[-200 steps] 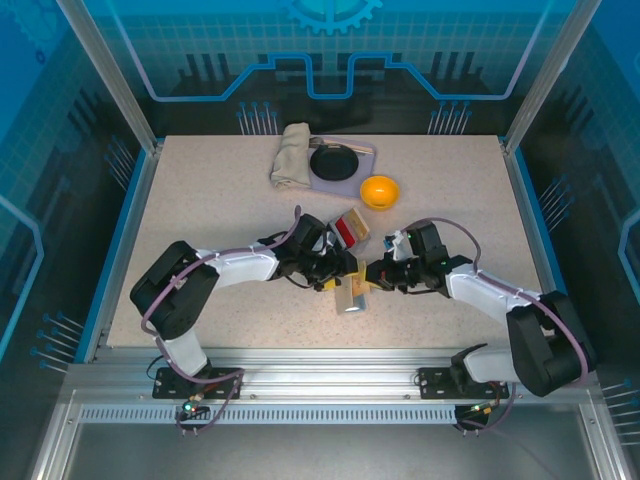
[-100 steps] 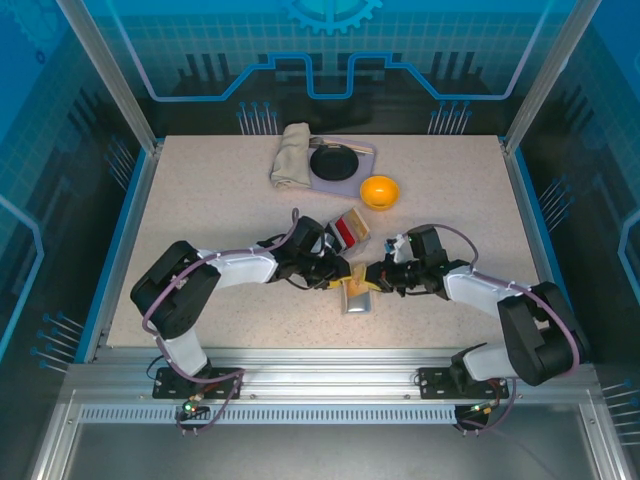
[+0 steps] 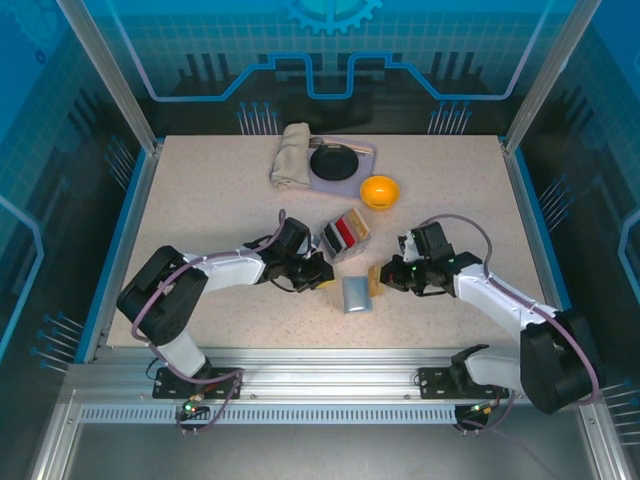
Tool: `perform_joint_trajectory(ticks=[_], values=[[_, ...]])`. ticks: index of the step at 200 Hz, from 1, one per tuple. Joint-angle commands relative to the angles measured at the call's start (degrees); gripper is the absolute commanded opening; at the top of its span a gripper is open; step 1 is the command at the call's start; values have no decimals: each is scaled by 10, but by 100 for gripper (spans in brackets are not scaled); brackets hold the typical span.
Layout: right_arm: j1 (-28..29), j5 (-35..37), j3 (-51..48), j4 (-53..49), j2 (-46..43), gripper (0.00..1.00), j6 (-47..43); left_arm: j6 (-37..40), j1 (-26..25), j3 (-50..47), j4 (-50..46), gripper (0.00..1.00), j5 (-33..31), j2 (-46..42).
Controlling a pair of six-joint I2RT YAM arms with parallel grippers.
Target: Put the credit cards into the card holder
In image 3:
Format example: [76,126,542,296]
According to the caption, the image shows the aluminium mounting rail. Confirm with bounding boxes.
[64,347,599,406]

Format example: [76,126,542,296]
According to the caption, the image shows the beige folded cloth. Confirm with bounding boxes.
[269,122,314,190]

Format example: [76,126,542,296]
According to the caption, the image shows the stack of red cards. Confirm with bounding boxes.
[335,215,358,248]

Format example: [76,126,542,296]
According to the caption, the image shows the single gold card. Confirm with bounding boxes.
[367,266,387,299]

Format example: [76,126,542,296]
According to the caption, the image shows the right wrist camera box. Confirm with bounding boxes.
[398,229,420,262]

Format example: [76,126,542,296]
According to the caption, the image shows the stack of gold cards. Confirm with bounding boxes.
[347,208,371,239]

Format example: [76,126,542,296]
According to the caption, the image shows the slotted cable duct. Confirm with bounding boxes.
[78,405,459,426]

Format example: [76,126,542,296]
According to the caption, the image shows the clear acrylic card box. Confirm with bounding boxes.
[312,207,374,266]

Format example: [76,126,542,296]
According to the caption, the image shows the orange bowl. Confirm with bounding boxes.
[359,174,401,211]

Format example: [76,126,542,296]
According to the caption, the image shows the lavender tray mat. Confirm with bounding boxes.
[309,135,379,197]

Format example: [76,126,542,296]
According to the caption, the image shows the black round plate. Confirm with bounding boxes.
[308,144,360,182]

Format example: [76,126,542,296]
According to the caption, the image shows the aluminium frame post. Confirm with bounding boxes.
[502,0,606,154]
[54,0,164,154]

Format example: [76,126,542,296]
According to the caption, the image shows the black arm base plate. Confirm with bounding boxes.
[152,367,245,401]
[417,366,511,401]

